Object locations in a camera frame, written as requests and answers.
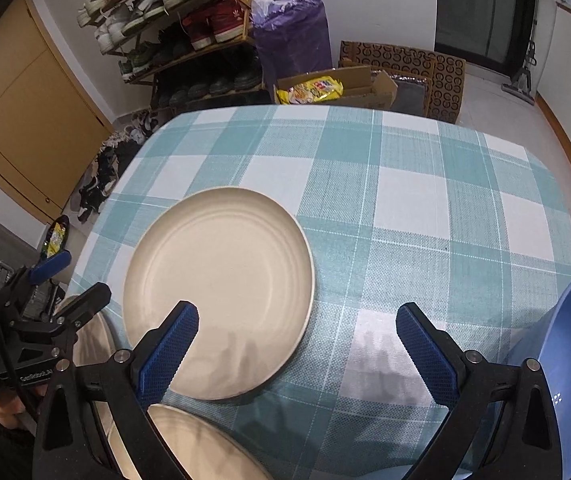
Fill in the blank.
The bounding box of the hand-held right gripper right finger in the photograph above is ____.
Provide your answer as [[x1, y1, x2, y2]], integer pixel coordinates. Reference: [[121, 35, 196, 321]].
[[395, 302, 563, 480]]

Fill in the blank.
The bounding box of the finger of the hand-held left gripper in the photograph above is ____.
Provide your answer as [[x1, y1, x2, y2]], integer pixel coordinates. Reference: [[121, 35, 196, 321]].
[[0, 250, 72, 321], [15, 282, 112, 361]]

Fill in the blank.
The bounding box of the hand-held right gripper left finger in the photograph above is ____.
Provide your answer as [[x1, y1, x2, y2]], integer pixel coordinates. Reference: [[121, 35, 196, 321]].
[[32, 301, 200, 480]]

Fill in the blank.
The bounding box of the cream round plate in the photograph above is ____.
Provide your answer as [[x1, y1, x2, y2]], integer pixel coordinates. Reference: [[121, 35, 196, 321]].
[[122, 187, 316, 402], [58, 296, 118, 368], [108, 402, 276, 480]]

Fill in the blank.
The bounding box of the person's left hand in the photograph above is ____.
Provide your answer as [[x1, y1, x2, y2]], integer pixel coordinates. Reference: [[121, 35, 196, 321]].
[[0, 387, 36, 431]]

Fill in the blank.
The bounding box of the yellow printed packet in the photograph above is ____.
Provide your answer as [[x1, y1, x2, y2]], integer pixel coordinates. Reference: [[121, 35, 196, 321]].
[[45, 215, 71, 261]]

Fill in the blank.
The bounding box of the pile of dark shoes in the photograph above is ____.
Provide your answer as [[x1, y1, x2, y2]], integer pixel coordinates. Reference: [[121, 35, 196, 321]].
[[68, 110, 166, 223]]

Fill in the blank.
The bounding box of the wooden door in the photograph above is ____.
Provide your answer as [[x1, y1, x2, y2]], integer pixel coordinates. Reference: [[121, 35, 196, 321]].
[[0, 0, 116, 226]]

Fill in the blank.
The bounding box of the teal checkered tablecloth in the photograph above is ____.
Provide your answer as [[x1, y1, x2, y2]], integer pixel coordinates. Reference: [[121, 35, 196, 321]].
[[65, 105, 571, 480]]

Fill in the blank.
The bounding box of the wooden shoe rack with shoes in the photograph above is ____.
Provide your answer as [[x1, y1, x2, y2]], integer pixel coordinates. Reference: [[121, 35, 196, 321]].
[[76, 0, 272, 108]]

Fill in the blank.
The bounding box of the grey foil-edged panel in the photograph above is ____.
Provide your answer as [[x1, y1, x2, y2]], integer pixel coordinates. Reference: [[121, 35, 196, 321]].
[[390, 72, 433, 116]]

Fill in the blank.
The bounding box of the circle-patterned cardboard box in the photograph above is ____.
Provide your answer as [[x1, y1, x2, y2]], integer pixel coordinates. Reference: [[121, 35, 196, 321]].
[[338, 41, 467, 125]]

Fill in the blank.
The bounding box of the red sneaker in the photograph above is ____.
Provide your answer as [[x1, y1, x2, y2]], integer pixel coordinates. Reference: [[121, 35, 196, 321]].
[[212, 0, 246, 43], [182, 10, 217, 51]]

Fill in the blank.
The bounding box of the open brown cardboard box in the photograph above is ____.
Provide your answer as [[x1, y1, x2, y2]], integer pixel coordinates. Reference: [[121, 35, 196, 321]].
[[272, 65, 399, 111]]

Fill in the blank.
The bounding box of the yellow snack packet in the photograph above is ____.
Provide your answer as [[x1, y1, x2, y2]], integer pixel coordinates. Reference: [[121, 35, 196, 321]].
[[276, 76, 343, 105]]

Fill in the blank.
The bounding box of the grey flat mop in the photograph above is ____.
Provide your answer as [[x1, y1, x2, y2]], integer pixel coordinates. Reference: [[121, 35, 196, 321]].
[[501, 37, 539, 106]]

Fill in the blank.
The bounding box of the purple plastic bag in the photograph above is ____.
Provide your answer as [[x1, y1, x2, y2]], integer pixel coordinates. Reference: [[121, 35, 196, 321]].
[[251, 0, 327, 93]]

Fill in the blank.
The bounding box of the translucent plastic bag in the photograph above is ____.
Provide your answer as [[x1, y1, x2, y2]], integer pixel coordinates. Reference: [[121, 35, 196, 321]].
[[251, 0, 278, 28]]

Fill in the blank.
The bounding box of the black-framed glass door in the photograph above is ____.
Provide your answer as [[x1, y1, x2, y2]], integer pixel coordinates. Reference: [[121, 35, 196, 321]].
[[434, 0, 539, 68]]

